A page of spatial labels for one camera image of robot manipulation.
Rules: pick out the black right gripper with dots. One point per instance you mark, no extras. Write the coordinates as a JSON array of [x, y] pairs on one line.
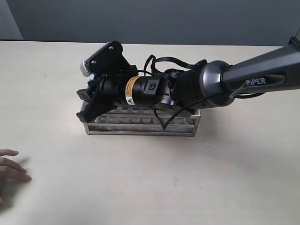
[[110, 94]]

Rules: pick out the blue-capped tube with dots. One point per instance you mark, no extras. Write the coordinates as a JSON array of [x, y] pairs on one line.
[[94, 81]]

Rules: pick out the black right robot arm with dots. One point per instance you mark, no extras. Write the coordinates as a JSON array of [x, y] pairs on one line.
[[177, 88]]

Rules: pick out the stainless steel test tube rack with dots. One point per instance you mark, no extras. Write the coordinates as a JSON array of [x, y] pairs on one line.
[[135, 121]]

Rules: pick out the bare human hand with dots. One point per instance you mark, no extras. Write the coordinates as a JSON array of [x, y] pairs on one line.
[[10, 169]]

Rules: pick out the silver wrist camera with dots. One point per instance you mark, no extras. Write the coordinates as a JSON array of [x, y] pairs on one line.
[[107, 60]]

